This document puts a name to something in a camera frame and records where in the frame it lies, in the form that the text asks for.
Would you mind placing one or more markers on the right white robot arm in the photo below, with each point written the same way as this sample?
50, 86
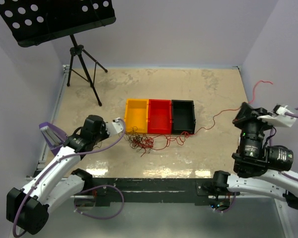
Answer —
260, 167

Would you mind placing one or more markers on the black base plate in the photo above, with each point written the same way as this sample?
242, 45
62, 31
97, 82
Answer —
196, 191

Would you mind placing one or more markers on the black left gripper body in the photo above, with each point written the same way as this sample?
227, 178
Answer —
102, 135

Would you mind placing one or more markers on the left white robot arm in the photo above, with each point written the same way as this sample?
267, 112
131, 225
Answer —
29, 208

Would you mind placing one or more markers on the yellow plastic bin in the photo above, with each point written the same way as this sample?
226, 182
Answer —
136, 115

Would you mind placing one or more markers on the black perforated music stand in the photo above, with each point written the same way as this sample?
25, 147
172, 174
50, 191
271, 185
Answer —
33, 22

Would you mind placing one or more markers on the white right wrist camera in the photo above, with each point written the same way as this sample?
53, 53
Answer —
278, 118

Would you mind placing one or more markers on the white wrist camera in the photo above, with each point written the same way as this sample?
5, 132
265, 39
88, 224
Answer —
278, 118
115, 127

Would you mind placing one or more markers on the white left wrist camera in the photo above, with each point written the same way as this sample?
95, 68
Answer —
115, 127

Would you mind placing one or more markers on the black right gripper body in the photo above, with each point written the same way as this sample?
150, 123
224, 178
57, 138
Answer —
250, 118

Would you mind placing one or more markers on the black plastic bin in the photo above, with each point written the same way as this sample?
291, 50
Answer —
183, 116

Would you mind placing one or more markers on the red plastic bin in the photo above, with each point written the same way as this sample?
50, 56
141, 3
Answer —
160, 117

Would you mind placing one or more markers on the purple plastic holder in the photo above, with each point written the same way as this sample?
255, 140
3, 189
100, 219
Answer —
54, 136

